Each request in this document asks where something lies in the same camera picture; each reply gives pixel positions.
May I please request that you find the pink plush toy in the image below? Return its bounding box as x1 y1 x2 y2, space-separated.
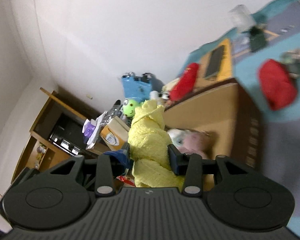
175 132 213 159

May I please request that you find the mint green white hat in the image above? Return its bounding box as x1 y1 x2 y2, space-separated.
167 128 187 147

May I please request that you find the yellow towel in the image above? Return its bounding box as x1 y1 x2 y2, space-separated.
128 100 184 190

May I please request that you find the brown cardboard box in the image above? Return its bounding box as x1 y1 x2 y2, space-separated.
162 77 265 190

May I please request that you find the red cloth bundle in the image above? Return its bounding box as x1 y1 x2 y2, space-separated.
258 59 298 111

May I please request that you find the grey camouflage cloth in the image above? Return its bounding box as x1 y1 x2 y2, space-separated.
280 48 300 79

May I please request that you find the small yellow cardboard box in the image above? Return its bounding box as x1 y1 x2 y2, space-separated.
100 116 130 151

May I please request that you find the wooden cabinet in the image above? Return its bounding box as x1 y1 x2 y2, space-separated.
12 87 109 180

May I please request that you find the small white dog plush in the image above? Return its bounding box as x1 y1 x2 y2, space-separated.
149 90 170 104

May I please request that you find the red long plush pillow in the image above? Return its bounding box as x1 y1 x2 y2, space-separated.
170 62 199 101

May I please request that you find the green frog plush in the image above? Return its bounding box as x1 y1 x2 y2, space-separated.
122 99 140 118

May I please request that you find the blue striped bed sheet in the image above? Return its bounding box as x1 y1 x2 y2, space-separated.
225 0 300 237

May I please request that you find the dark smartphone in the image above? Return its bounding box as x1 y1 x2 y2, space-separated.
204 45 225 79

